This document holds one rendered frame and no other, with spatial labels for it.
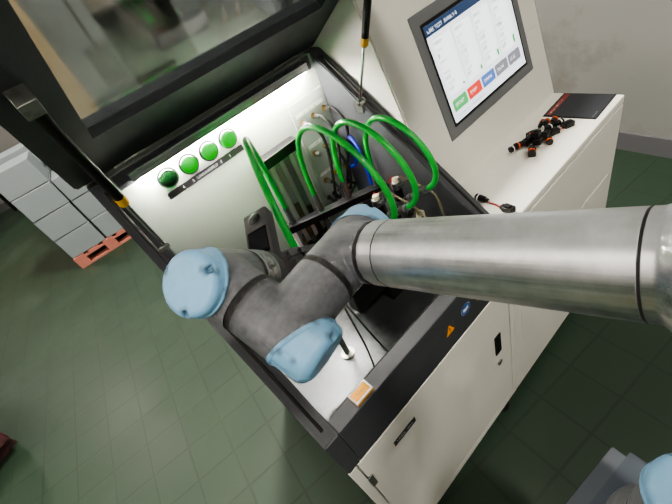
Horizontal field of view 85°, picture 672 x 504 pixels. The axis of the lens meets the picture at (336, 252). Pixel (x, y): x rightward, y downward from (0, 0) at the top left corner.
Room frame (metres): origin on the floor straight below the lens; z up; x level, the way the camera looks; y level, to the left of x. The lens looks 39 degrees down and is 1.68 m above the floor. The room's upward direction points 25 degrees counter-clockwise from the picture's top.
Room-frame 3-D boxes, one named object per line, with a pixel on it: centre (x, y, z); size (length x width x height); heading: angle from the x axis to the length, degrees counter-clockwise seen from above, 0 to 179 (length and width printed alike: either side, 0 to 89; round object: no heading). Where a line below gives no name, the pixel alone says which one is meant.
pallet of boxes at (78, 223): (4.21, 2.28, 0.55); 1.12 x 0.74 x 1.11; 19
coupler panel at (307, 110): (1.08, -0.11, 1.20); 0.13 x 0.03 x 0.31; 116
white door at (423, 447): (0.51, -0.12, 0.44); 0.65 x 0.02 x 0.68; 116
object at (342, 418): (0.52, -0.12, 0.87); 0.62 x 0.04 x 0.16; 116
